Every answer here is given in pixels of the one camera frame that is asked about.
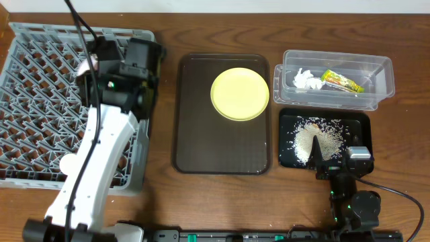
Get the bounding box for green orange snack wrapper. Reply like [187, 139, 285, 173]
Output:
[321, 69, 365, 93]

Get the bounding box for yellow plate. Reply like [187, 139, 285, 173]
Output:
[210, 67, 269, 122]

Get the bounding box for pink bowl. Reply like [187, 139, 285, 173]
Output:
[77, 54, 98, 76]

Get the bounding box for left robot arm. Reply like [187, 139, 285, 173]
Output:
[22, 36, 165, 241]

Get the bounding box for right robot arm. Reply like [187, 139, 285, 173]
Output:
[308, 136, 381, 241]

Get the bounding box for clear plastic waste bin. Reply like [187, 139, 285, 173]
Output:
[273, 50, 395, 111]

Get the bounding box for rice and food scraps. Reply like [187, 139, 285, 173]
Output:
[288, 116, 350, 165]

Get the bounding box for black tray bin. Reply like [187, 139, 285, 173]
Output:
[278, 108, 372, 169]

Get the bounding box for crumpled white tissue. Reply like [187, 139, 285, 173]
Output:
[293, 68, 325, 89]

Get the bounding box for dark brown serving tray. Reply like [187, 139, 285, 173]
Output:
[172, 54, 271, 175]

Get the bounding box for grey plastic dish rack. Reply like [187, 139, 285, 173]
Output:
[0, 22, 162, 197]

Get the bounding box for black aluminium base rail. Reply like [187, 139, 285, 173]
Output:
[114, 221, 404, 242]

